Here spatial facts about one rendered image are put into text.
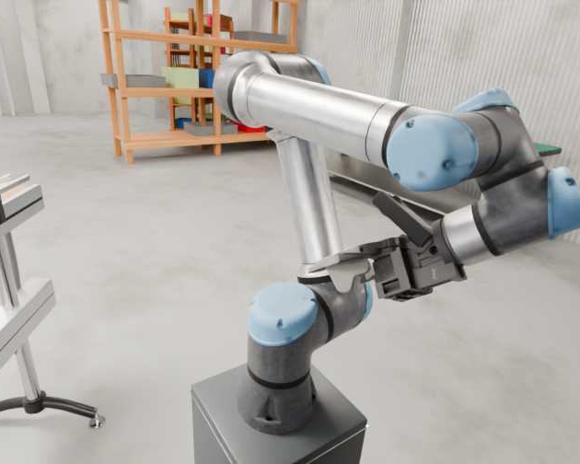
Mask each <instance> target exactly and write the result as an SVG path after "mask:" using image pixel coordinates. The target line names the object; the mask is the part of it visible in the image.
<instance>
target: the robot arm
mask: <svg viewBox="0 0 580 464"><path fill-rule="evenodd" d="M213 93H214V98H215V102H216V105H217V106H218V108H219V109H220V110H221V111H222V112H223V113H224V114H225V115H226V116H227V117H228V118H229V119H231V120H233V121H235V122H238V123H241V124H244V125H247V126H248V127H253V128H259V127H262V126H264V129H265V133H266V136H268V137H269V138H270V139H272V140H273V141H274V142H275V143H276V146H277V151H278V155H279V159H280V164H281V168H282V172H283V176H284V185H285V188H286V193H287V198H288V202H289V206H290V210H291V215H292V219H293V223H294V228H295V232H296V240H297V244H298V248H299V253H300V257H301V261H302V264H301V266H300V268H299V269H298V271H297V272H296V276H297V281H298V283H293V282H287V283H286V284H283V283H282V282H281V283H276V284H270V285H268V286H266V287H264V288H262V290H260V291H259V292H258V293H257V294H256V295H255V296H254V297H253V298H252V300H251V302H250V305H249V315H248V319H247V328H248V363H247V369H246V372H245V374H244V377H243V378H242V380H241V381H240V383H239V386H238V398H237V405H238V411H239V414H240V415H241V417H242V418H243V420H244V421H245V422H246V423H247V424H248V425H250V426H251V427H253V428H255V429H257V430H259V431H261V432H264V433H268V434H276V435H279V434H287V433H291V432H294V431H296V430H298V429H300V428H301V427H303V426H304V425H306V424H307V423H308V422H309V421H310V419H311V418H312V416H313V414H314V412H315V410H316V402H317V392H316V388H315V385H314V382H313V379H312V376H311V373H310V365H311V356H312V354H313V352H314V351H316V350H317V349H318V348H320V347H321V346H323V345H325V344H326V343H328V342H331V341H332V340H334V339H336V338H337V337H339V336H341V335H342V334H344V333H346V332H347V331H351V330H352V329H354V328H356V327H357V326H358V325H359V324H360V323H361V322H362V321H364V320H365V319H366V318H367V317H368V315H369V313H370V311H371V309H372V306H373V290H372V287H371V284H370V283H369V281H372V280H374V281H375V287H376V290H377V297H378V299H381V298H384V299H391V300H393V301H398V302H405V301H408V300H411V299H414V298H416V297H420V296H426V295H429V294H431V293H433V287H436V286H439V285H441V284H446V283H450V282H453V281H455V282H461V281H464V280H467V279H468V277H467V275H466V272H465V269H464V267H463V266H465V265H466V266H471V265H473V264H476V263H479V262H482V261H487V260H489V259H492V258H495V257H498V256H500V255H504V254H506V253H509V252H512V251H515V250H518V249H523V248H525V247H528V246H531V245H534V244H537V243H540V242H542V241H545V240H548V239H549V240H553V239H555V238H556V237H558V236H560V235H563V234H566V233H568V232H571V231H574V230H576V229H578V228H580V189H579V187H578V185H577V183H576V181H575V179H574V176H573V175H572V173H571V171H570V169H569V168H567V167H559V168H551V169H548V168H547V166H546V165H545V166H544V163H543V161H542V159H541V157H540V155H539V152H538V150H537V148H536V146H535V145H534V143H533V141H532V139H531V137H530V135H529V133H528V130H527V128H526V126H525V124H524V123H523V121H522V119H521V117H520V112H519V109H518V108H517V106H516V105H514V104H513V102H512V100H511V99H510V98H509V96H508V94H507V93H506V91H505V90H503V89H501V88H492V89H489V90H487V91H483V92H481V93H479V94H477V95H475V96H473V97H471V98H469V99H467V100H465V101H463V102H462V103H460V104H459V105H457V107H456V108H455V109H453V110H452V111H451V112H444V111H440V110H433V109H428V108H425V107H420V106H415V105H412V104H407V103H403V102H399V101H395V100H391V99H383V98H380V97H375V96H371V95H367V94H363V93H359V92H354V91H351V90H346V89H342V88H338V87H332V86H331V80H330V78H329V75H328V73H327V71H326V70H325V68H324V67H323V66H322V65H321V64H320V63H319V62H318V61H316V60H315V59H312V58H310V57H305V56H303V55H300V54H277V53H265V52H240V53H237V54H234V55H232V56H230V57H228V58H227V59H226V60H225V61H223V62H222V64H221V65H220V66H219V67H218V69H217V71H216V73H215V77H214V83H213ZM323 146H325V147H328V148H330V149H333V150H335V151H338V152H341V153H344V154H345V155H348V156H351V157H356V158H358V159H361V160H364V161H366V162H369V163H371V164H374V165H377V166H380V167H382V168H386V169H389V170H390V172H391V174H392V176H394V177H395V178H396V180H397V181H398V182H399V183H400V184H401V185H402V186H403V187H405V188H407V189H409V190H412V191H441V190H445V189H448V188H451V187H454V186H456V185H458V184H459V183H461V182H462V181H465V180H471V179H475V180H476V182H477V184H478V186H479V188H480V190H481V192H482V194H483V196H484V199H482V200H480V201H478V202H476V203H472V204H470V205H468V206H465V207H463V208H461V209H458V210H457V211H455V212H452V213H450V214H448V215H445V217H444V218H441V219H439V220H436V221H434V222H433V223H432V227H430V226H429V225H428V224H426V223H425V222H424V220H423V219H422V218H421V217H419V216H418V215H417V214H416V213H415V212H413V211H412V210H411V209H410V208H409V207H408V206H406V205H405V204H404V203H403V202H402V200H401V198H400V197H399V196H398V195H396V194H392V193H387V192H384V191H379V192H378V193H377V195H376V196H375V198H374V199H373V201H372V203H373V204H374V205H375V206H376V207H377V208H378V209H379V211H380V213H381V214H383V215H384V216H386V217H388V218H389V219H390V220H391V221H392V222H393V223H394V224H395V225H396V226H398V227H399V228H400V229H401V230H402V231H403V232H404V233H405V234H406V235H407V236H406V235H403V234H401V235H400V236H399V237H397V238H396V237H392V238H385V239H382V240H380V241H377V242H370V243H366V244H362V245H358V246H355V247H352V248H349V249H343V245H342V237H341V232H340V228H339V223H338V218H337V214H336V209H335V205H334V201H333V196H332V191H331V183H330V178H329V173H328V170H327V165H326V160H325V156H324V151H323ZM368 259H370V260H374V262H372V264H373V266H371V265H370V262H369V260H368Z"/></svg>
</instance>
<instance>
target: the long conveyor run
mask: <svg viewBox="0 0 580 464"><path fill-rule="evenodd" d="M8 180H11V176H10V174H7V175H5V176H3V177H1V178H0V238H1V237H2V236H4V235H5V234H7V233H8V232H10V231H11V230H13V229H14V228H16V227H17V226H19V225H21V224H22V223H24V222H25V221H27V220H28V219H30V218H31V217H32V216H34V215H35V214H37V213H38V212H40V211H41V210H43V209H44V208H45V207H44V201H43V197H42V192H41V185H40V184H33V185H32V186H21V185H20V184H22V183H24V182H26V181H28V180H30V177H29V175H25V176H23V177H21V178H19V179H17V180H14V181H11V182H9V183H6V181H8Z"/></svg>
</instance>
